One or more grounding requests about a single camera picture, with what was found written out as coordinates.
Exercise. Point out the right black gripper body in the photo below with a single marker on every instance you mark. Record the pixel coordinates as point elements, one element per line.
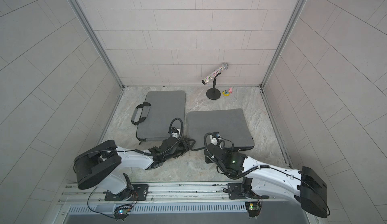
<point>207,158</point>

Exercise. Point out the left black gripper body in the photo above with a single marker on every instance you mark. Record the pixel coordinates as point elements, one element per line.
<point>180,149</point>

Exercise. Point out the grey laptop bag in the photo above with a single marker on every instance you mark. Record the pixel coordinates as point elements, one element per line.
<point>230,124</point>
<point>154,115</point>

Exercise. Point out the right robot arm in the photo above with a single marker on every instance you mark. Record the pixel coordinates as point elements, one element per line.
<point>304,186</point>

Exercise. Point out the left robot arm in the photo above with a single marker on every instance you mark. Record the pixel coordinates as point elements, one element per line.
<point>102,166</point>

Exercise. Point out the right circuit board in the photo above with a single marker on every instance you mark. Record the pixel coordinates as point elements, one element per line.
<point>253,209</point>

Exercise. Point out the circuit board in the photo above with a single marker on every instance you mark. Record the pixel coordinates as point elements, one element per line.
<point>122,212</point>
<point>253,209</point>

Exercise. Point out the black microphone stand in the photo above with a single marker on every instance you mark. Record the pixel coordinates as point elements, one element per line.
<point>213,93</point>

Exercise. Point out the pink yellow toy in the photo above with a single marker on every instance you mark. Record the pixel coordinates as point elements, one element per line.
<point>227,92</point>

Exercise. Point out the left circuit board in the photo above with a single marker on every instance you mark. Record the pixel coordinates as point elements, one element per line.
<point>122,212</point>

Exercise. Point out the glitter microphone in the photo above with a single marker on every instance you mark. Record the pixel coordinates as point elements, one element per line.
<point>215,73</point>

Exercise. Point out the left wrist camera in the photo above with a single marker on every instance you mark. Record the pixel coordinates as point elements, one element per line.
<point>175,132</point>

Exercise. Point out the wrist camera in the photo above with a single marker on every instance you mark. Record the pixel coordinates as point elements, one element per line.
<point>175,132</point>
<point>215,138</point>

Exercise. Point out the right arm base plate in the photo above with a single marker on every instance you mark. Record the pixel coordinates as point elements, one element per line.
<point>239,191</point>

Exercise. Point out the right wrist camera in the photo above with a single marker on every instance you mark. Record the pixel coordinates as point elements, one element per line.
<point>215,138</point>

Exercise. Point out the aluminium mounting rail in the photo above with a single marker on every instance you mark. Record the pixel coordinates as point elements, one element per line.
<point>165,192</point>

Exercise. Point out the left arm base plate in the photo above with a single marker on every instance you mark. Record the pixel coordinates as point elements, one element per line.
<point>137,193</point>

